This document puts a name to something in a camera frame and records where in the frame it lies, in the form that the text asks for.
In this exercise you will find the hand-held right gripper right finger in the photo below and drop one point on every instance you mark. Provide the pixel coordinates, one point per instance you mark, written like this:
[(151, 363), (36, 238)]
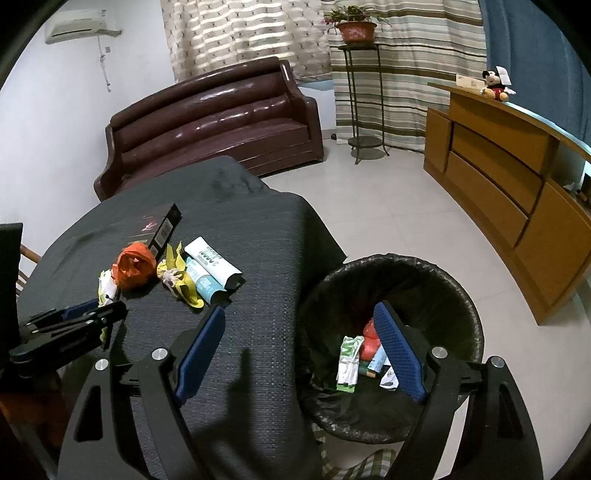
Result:
[(399, 350)]

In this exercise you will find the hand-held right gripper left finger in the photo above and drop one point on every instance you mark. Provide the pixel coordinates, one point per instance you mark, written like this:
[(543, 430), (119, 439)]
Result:
[(203, 350)]

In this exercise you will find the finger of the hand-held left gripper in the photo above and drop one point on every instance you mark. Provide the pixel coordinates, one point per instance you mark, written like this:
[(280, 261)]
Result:
[(106, 314), (81, 308)]

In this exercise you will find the white blue packet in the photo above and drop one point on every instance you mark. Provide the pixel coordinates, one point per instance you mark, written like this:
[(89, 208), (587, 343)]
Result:
[(378, 360)]

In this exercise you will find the large red plastic bag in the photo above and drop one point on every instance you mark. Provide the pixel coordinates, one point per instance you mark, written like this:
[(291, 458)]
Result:
[(369, 344)]

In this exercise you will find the white printed packet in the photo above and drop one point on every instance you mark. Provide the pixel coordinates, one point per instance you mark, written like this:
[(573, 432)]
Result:
[(388, 379)]

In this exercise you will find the green white twisted packet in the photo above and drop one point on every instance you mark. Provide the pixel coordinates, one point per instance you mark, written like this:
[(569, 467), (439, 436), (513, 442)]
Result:
[(348, 360)]

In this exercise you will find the small orange plastic bag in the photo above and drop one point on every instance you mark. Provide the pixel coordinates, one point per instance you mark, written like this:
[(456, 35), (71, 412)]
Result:
[(134, 270)]

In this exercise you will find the trash bin with black bag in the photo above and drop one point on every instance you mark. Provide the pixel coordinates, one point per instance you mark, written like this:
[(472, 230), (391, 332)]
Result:
[(415, 286)]

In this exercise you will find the teal tube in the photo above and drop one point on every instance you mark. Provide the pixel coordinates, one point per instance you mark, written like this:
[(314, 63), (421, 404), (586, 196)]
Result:
[(205, 282)]

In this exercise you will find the white tube with green dots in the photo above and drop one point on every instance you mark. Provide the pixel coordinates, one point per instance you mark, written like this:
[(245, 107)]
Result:
[(210, 261)]

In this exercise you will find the wooden chair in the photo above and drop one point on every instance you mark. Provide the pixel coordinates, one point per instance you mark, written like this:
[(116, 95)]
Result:
[(30, 253)]

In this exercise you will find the green checked cloth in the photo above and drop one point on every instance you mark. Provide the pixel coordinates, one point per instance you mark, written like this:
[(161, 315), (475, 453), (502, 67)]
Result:
[(369, 464)]

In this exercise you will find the wooden cabinet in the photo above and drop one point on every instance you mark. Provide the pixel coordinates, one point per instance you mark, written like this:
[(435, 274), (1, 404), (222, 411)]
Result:
[(554, 230)]

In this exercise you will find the black metal plant stand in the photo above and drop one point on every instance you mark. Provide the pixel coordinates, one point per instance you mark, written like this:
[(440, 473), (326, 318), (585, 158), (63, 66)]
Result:
[(367, 142)]

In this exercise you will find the dark brown leather sofa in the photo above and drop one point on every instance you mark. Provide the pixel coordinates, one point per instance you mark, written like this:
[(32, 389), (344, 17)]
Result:
[(207, 124)]

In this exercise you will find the small dark brown box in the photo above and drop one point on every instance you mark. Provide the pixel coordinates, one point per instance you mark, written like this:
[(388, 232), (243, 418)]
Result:
[(585, 184)]

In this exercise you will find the white air conditioner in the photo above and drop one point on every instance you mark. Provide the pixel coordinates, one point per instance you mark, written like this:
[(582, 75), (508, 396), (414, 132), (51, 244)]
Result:
[(78, 25)]

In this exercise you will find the small beige box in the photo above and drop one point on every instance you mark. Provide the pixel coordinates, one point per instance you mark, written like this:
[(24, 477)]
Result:
[(468, 82)]

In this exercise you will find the mouse plush toy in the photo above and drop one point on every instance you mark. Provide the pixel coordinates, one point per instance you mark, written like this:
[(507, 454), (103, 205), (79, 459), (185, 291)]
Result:
[(496, 87)]

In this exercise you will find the green brown striped curtain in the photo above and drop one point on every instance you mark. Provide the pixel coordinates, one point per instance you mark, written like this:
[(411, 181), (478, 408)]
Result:
[(415, 69)]

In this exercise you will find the beige patterned curtain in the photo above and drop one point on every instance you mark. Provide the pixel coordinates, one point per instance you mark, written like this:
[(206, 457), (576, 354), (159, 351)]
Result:
[(240, 37)]

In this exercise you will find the potted plant in terracotta pot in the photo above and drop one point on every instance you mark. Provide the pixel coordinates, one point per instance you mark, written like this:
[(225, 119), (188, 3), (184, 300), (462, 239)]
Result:
[(355, 31)]

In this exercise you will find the blue curtain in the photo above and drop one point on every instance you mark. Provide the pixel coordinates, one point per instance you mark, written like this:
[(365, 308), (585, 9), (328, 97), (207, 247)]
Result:
[(540, 60)]

